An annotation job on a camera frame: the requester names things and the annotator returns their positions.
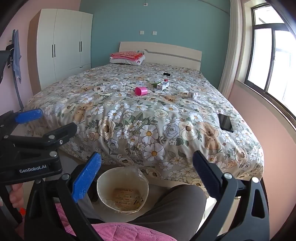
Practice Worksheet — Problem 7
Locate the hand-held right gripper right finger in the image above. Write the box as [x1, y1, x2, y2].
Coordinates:
[192, 150, 271, 241]

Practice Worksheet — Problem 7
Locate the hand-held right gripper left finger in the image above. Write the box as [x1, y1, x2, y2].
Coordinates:
[24, 152, 102, 241]

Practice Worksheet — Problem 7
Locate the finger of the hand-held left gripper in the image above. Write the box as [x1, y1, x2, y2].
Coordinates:
[0, 122, 78, 151]
[0, 108, 43, 139]

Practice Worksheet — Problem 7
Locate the person's left hand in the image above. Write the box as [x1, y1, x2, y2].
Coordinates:
[9, 185, 25, 210]

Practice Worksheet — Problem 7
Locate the black coat rack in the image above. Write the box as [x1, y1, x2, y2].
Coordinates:
[6, 39, 25, 109]

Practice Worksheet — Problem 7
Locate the person's grey trouser leg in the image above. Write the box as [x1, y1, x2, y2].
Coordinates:
[80, 184, 207, 224]

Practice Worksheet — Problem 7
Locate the black smartphone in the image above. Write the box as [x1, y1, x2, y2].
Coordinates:
[218, 113, 234, 133]

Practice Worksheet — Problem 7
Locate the hanging blue cloth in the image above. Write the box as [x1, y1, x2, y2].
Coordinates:
[11, 30, 22, 84]

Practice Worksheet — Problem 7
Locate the pink quilted cushion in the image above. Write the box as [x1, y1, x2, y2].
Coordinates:
[54, 202, 176, 241]

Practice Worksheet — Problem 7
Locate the floral bedspread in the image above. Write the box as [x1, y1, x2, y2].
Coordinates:
[23, 62, 264, 186]

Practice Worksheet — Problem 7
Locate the white wardrobe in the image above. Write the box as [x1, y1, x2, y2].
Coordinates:
[28, 9, 93, 92]

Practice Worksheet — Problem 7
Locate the stack of folded pink bedding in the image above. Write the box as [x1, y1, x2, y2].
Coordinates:
[109, 57, 146, 66]

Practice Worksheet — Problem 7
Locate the folded pink blanket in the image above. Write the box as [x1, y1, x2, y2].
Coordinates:
[110, 51, 145, 61]

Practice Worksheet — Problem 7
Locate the light wooden bed headboard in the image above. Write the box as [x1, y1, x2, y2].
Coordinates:
[119, 42, 202, 70]

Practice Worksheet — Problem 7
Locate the cream curtain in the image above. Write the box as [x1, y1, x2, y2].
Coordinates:
[218, 0, 243, 100]

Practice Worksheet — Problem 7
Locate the window with dark frame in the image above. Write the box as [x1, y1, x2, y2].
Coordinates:
[236, 2, 296, 121]

